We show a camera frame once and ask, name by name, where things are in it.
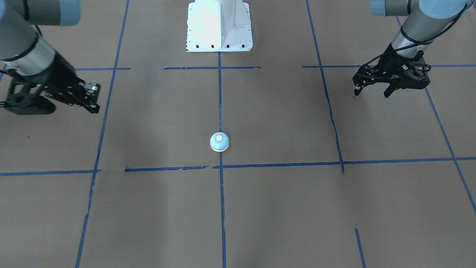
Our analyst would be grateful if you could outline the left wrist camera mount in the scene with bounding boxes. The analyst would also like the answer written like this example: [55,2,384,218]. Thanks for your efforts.
[396,57,431,89]

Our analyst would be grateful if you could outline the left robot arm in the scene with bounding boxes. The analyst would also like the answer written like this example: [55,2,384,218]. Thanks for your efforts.
[353,0,475,98]

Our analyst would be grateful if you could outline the brown paper table cover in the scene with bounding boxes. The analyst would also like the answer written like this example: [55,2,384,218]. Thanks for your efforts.
[1,0,475,268]

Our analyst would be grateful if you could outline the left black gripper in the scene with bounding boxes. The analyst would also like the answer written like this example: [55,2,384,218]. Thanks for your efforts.
[353,44,424,99]

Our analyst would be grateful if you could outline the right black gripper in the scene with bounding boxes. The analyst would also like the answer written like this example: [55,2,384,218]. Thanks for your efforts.
[37,52,102,114]

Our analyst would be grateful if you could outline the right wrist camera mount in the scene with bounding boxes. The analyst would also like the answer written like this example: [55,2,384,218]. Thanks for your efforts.
[1,68,56,115]

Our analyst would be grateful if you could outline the white camera mast base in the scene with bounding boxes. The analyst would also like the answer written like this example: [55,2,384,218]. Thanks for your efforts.
[186,0,253,52]

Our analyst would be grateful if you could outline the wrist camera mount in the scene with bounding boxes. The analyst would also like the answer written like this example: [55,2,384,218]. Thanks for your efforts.
[1,68,56,115]
[396,57,431,89]

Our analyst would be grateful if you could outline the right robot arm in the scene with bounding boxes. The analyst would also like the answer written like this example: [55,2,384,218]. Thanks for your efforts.
[0,0,101,115]

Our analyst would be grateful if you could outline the blue white call bell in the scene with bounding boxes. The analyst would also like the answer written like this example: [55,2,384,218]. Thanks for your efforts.
[209,132,231,152]

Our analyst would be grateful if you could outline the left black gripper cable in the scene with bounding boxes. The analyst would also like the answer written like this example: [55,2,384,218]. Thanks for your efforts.
[358,4,467,73]

